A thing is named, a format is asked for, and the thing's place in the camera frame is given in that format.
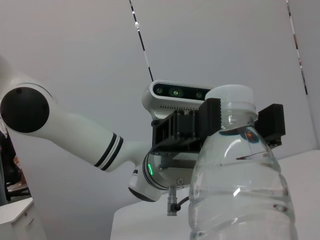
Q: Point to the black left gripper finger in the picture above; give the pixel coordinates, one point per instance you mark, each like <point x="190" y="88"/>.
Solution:
<point x="273" y="122"/>

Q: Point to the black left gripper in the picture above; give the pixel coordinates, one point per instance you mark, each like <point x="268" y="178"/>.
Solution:
<point x="165" y="135"/>

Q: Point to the clear water bottle green label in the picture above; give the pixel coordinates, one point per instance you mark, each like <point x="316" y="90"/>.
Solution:
<point x="237" y="195"/>

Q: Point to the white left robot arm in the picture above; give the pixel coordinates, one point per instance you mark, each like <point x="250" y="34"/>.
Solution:
<point x="75" y="135"/>

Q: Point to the dark office chair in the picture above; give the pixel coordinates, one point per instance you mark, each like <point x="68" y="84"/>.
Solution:
<point x="10" y="170"/>

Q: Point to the white low cabinet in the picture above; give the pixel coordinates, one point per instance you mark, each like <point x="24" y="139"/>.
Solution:
<point x="17" y="220"/>

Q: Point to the silver left wrist depth camera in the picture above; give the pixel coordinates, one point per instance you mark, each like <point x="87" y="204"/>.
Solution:
<point x="160" y="100"/>

